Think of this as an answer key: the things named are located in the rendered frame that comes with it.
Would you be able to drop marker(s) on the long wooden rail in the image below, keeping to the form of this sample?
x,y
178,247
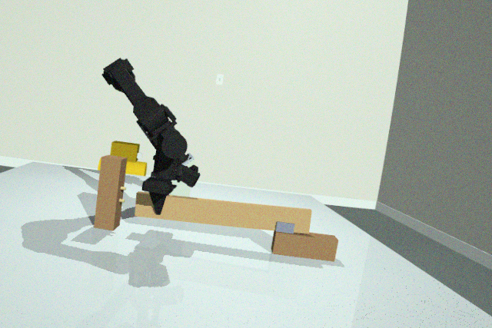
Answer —
x,y
224,213

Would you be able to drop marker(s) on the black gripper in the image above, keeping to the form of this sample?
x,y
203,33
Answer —
x,y
159,184

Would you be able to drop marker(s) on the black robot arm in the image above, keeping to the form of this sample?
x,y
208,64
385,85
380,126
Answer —
x,y
153,119

